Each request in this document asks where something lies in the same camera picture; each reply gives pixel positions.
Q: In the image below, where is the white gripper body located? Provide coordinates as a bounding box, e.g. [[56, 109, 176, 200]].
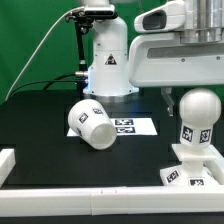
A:
[[129, 0, 224, 87]]

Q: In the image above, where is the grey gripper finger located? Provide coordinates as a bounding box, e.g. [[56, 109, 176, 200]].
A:
[[161, 87, 174, 116]]

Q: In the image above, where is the white lamp bulb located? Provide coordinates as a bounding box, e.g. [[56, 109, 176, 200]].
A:
[[179, 88, 221, 147]]

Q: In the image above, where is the white lamp base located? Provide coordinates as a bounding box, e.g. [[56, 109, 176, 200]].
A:
[[160, 144, 224, 186]]

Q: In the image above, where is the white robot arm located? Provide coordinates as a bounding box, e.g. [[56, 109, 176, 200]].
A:
[[79, 0, 224, 98]]

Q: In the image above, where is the white lamp shade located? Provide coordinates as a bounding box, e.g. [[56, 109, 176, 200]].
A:
[[68, 99, 117, 150]]

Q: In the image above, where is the white marker sheet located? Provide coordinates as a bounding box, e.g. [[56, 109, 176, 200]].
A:
[[67, 118, 157, 137]]

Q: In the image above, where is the white left border block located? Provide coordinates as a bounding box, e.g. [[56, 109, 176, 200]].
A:
[[0, 149, 16, 187]]

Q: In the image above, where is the black camera on stand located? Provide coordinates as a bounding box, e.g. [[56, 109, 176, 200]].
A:
[[65, 4, 117, 98]]

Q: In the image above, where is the black cable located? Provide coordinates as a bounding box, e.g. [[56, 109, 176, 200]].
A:
[[6, 73, 88, 101]]

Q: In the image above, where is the white front border rail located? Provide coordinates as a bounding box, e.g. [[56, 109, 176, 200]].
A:
[[0, 186, 224, 217]]

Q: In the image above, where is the white camera cable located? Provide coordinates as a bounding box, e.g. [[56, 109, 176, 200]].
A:
[[4, 9, 76, 103]]

